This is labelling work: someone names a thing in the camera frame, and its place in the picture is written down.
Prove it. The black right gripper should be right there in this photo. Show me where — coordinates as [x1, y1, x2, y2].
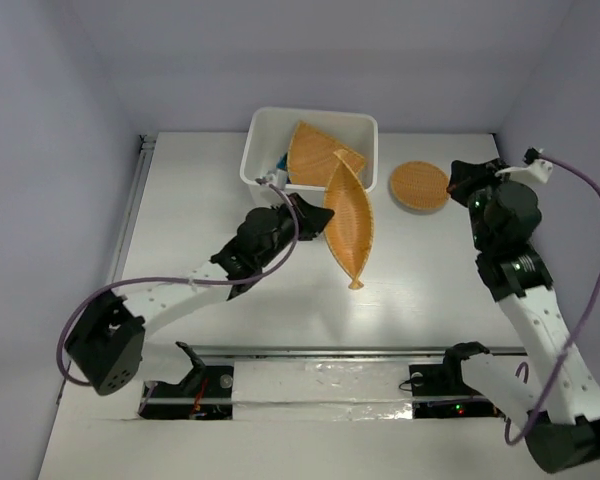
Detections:
[448, 157, 519, 250]

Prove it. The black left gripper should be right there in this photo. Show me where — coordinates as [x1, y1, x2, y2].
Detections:
[255, 193, 331, 268]

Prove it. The orange leaf-shaped woven tray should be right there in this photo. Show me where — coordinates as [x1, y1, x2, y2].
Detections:
[323, 151, 374, 290]

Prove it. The orange teardrop woven tray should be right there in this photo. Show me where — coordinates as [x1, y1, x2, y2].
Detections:
[287, 121, 367, 187]

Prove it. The blue polka dot plate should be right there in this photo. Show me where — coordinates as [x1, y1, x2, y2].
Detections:
[276, 153, 288, 172]

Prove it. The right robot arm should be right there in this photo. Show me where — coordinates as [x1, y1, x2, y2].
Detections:
[440, 156, 600, 473]

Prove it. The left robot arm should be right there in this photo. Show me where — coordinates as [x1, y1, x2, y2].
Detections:
[56, 193, 335, 396]

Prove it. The white plastic bin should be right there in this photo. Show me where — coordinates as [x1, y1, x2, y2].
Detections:
[240, 107, 378, 206]

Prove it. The round orange woven plate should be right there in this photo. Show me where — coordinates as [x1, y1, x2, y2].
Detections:
[389, 161, 449, 212]

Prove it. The aluminium left rail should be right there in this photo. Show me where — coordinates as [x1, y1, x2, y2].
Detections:
[105, 133, 158, 284]

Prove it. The aluminium rail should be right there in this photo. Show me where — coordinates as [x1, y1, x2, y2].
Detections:
[105, 133, 158, 284]
[142, 343, 528, 358]

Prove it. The aluminium front rail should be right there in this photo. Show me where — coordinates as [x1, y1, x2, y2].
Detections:
[142, 343, 528, 358]

